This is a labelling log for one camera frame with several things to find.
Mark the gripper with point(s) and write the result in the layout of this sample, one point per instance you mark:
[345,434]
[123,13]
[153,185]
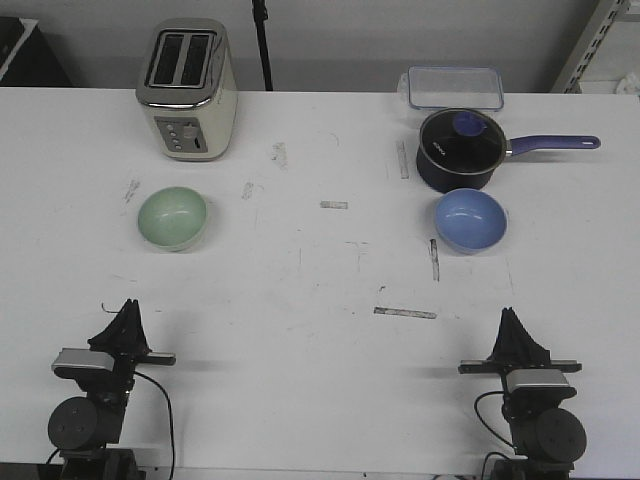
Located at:
[114,338]
[528,354]

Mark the green bowl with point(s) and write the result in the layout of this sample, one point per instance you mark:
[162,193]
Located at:
[173,219]

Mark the blue bowl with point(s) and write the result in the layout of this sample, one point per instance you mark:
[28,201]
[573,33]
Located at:
[470,221]

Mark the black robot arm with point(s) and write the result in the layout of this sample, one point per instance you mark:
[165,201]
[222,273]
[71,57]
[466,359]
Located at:
[546,439]
[86,429]

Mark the dark blue saucepan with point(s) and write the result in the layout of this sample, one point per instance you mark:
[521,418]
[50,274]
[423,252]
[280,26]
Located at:
[445,182]

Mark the glass pot lid blue knob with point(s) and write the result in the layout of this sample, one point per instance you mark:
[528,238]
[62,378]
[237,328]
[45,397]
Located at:
[462,141]

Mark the cream and chrome toaster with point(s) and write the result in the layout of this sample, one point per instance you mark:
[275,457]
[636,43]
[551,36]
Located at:
[187,88]

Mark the clear plastic food container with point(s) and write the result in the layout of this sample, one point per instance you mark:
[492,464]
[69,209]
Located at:
[437,87]

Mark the white crumpled object on shelf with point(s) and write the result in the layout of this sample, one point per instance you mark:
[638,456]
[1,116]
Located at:
[629,85]

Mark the black tripod pole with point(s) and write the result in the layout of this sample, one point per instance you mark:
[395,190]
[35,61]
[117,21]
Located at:
[260,16]

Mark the white slotted shelf upright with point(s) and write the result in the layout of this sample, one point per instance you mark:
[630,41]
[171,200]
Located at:
[605,52]

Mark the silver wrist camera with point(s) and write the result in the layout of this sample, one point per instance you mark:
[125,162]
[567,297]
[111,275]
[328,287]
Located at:
[551,383]
[74,363]

